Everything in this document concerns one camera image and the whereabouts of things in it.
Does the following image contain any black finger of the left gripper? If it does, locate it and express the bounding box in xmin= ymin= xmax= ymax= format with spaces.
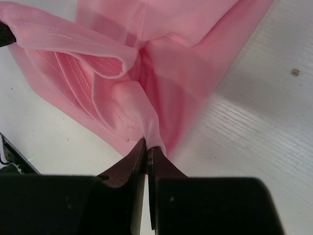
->
xmin=0 ymin=22 xmax=16 ymax=47

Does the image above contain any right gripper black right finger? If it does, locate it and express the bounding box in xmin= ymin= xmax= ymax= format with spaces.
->
xmin=147 ymin=147 xmax=284 ymax=235

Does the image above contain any pink t shirt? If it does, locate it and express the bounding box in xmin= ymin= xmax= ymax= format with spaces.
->
xmin=0 ymin=0 xmax=272 ymax=156

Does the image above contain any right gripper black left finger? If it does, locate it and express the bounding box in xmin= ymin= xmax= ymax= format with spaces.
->
xmin=0 ymin=137 xmax=146 ymax=235

